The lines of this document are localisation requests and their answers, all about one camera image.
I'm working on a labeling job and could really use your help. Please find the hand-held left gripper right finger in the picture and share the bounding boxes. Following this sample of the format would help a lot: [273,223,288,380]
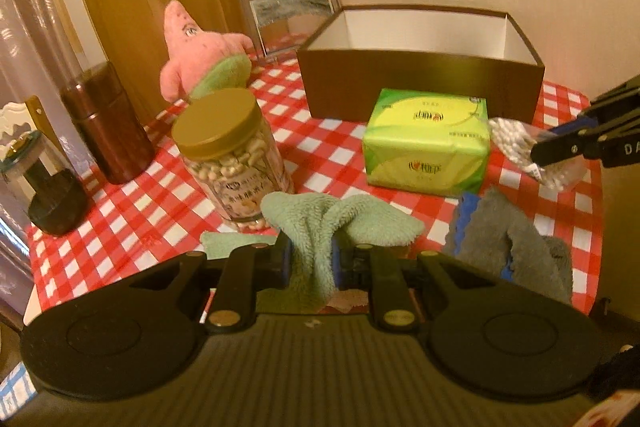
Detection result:
[332,243,501,334]

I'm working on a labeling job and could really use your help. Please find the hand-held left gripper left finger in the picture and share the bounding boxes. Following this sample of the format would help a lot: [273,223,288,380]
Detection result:
[127,234,296,334]

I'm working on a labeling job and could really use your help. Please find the pink starfish plush toy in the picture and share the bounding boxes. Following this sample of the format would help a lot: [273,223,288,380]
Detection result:
[160,0,253,104]

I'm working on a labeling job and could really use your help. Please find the green tissue pack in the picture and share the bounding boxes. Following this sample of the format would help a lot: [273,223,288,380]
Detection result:
[362,88,490,199]

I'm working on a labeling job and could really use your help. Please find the peanut jar with gold lid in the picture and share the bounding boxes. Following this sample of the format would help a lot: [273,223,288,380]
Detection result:
[171,88,296,233]

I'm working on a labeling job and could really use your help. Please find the grey cloth with blue trim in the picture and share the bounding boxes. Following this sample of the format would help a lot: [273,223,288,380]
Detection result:
[442,187,574,306]

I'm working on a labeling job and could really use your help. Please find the brown metal canister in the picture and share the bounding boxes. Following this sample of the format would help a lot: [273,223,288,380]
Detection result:
[60,61,156,186]

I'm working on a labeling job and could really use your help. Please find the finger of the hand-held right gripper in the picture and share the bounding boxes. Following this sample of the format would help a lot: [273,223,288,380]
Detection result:
[530,127,608,168]
[550,74,640,140]

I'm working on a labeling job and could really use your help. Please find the red checkered tablecloth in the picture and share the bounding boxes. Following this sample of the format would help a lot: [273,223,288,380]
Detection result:
[25,54,604,326]

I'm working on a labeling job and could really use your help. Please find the blue patterned white cloth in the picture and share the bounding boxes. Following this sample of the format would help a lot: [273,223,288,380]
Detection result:
[0,366,32,414]

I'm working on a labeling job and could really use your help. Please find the glass jar with dark contents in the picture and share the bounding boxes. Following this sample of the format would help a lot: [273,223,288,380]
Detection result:
[0,130,90,237]

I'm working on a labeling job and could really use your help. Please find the mint green towel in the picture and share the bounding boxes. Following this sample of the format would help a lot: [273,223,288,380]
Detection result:
[200,192,426,314]

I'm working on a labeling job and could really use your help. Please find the bag of cotton swabs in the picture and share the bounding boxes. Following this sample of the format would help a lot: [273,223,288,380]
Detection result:
[487,117,589,190]

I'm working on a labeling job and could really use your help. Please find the glass picture frame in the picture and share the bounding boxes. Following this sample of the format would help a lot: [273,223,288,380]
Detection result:
[239,0,343,63]

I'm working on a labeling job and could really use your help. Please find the brown cardboard box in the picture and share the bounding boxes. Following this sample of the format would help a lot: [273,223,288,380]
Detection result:
[297,4,545,126]

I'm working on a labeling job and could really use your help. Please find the white wooden chair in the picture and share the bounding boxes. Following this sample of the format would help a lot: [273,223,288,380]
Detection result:
[0,96,52,158]

